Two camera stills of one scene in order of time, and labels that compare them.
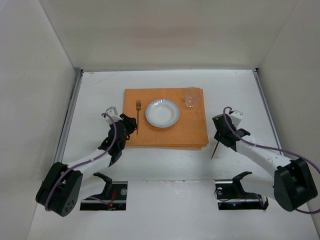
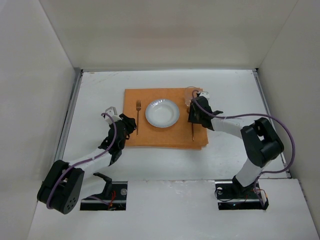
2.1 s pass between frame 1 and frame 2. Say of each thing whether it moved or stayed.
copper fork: stayed
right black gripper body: moved
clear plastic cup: stayed
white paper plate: stayed
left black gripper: stayed
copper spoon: moved
